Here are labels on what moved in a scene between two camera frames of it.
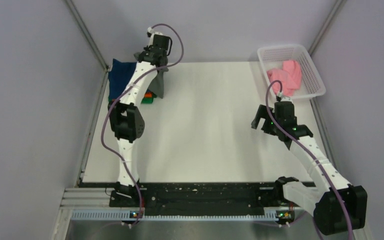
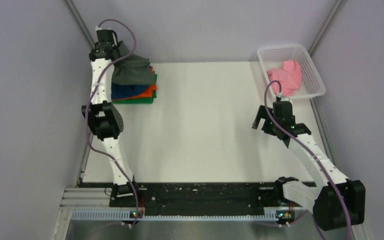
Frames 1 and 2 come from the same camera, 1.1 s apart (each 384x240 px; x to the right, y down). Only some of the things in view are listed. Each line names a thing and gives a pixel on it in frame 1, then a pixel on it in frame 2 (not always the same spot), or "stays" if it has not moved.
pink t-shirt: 290,77 stays
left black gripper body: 147,49 → 116,47
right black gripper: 262,113 stays
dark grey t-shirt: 156,84 → 134,70
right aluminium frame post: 337,7 stays
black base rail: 204,198 stays
